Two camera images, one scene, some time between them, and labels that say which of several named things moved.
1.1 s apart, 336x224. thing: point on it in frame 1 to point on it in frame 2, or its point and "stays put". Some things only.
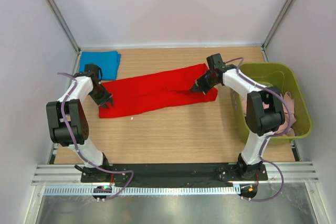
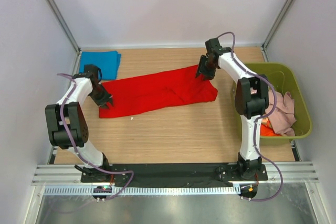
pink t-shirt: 290,131 stays put
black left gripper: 106,96 stays put
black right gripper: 199,86 to 208,75
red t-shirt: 155,91 stays put
